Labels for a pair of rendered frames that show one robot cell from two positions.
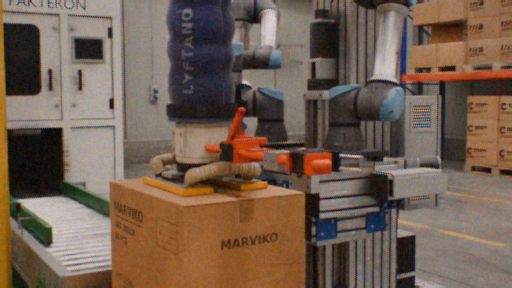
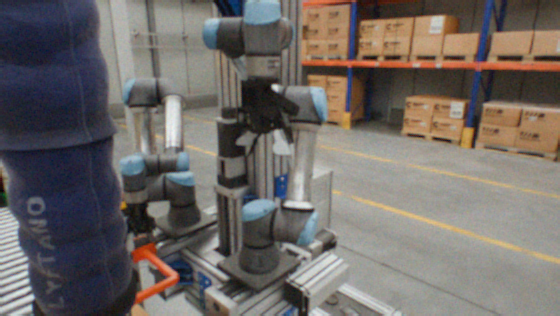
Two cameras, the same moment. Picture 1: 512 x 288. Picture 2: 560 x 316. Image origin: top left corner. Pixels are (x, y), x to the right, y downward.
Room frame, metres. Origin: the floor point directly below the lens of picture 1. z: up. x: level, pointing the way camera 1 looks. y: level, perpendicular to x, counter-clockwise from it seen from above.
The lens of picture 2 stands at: (1.13, -0.08, 1.77)
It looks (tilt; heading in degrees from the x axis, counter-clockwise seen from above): 17 degrees down; 344
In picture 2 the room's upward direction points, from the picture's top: straight up
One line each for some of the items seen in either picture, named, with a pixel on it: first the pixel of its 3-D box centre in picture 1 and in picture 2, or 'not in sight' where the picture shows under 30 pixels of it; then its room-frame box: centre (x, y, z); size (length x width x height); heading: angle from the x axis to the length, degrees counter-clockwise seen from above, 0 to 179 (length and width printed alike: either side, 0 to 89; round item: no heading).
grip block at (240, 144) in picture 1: (239, 151); not in sight; (1.76, 0.05, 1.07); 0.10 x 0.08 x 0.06; 120
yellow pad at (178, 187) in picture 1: (175, 180); not in sight; (1.93, 0.26, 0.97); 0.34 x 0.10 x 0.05; 30
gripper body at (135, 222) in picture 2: (233, 100); (139, 216); (2.34, 0.09, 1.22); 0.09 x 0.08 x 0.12; 31
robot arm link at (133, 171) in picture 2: (232, 58); (133, 173); (2.35, 0.09, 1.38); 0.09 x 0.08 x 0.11; 177
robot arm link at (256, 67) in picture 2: not in sight; (263, 68); (1.89, -0.27, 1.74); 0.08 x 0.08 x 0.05
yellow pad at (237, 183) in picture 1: (228, 175); not in sight; (2.03, 0.09, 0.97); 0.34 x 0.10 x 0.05; 30
